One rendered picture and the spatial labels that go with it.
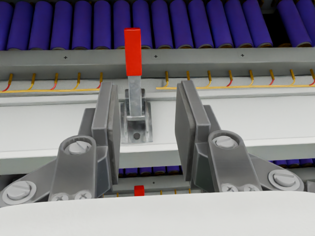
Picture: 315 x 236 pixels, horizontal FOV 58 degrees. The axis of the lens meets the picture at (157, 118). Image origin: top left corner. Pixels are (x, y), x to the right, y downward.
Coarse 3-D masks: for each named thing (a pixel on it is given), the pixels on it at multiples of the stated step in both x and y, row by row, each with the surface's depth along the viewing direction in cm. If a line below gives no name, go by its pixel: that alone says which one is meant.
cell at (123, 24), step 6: (120, 0) 30; (114, 6) 30; (120, 6) 30; (126, 6) 30; (114, 12) 30; (120, 12) 29; (126, 12) 30; (114, 18) 29; (120, 18) 29; (126, 18) 29; (114, 24) 29; (120, 24) 29; (126, 24) 29; (114, 30) 29; (120, 30) 28; (114, 36) 28; (120, 36) 28; (114, 42) 28; (120, 42) 27; (114, 48) 28
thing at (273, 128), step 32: (0, 96) 26; (288, 96) 28; (0, 128) 25; (32, 128) 25; (64, 128) 25; (160, 128) 26; (224, 128) 26; (256, 128) 26; (288, 128) 26; (0, 160) 24; (32, 160) 25; (128, 160) 26; (160, 160) 27
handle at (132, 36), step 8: (128, 32) 20; (136, 32) 20; (128, 40) 21; (136, 40) 21; (128, 48) 21; (136, 48) 21; (128, 56) 21; (136, 56) 21; (128, 64) 21; (136, 64) 21; (128, 72) 22; (136, 72) 22; (128, 80) 22; (136, 80) 22; (128, 88) 23; (136, 88) 23; (136, 96) 23; (136, 104) 23; (136, 112) 24
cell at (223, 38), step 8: (216, 0) 31; (208, 8) 31; (216, 8) 30; (208, 16) 31; (216, 16) 30; (224, 16) 30; (216, 24) 29; (224, 24) 29; (216, 32) 29; (224, 32) 29; (216, 40) 29; (224, 40) 28
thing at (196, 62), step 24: (216, 48) 27; (240, 48) 27; (264, 48) 27; (288, 48) 28; (312, 48) 28; (0, 72) 26; (24, 72) 26; (48, 72) 26; (72, 72) 26; (96, 72) 27; (120, 72) 27; (144, 72) 27; (168, 72) 27; (192, 72) 27; (216, 72) 28; (240, 72) 28; (264, 72) 28; (288, 72) 28; (312, 72) 28
